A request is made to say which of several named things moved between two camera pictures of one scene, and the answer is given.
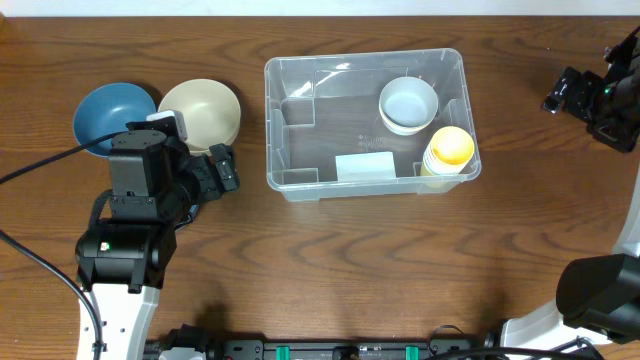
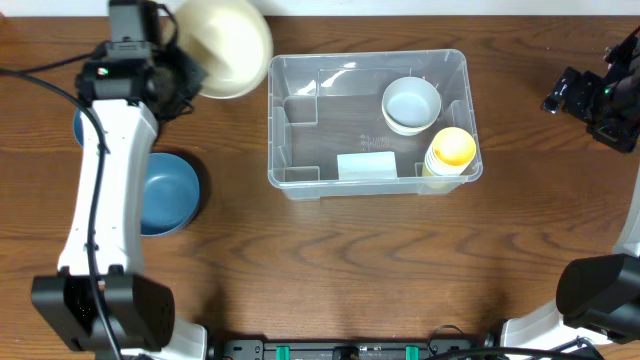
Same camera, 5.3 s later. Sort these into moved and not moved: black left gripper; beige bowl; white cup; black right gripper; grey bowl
Moved: black left gripper; beige bowl
Not moved: grey bowl; white cup; black right gripper
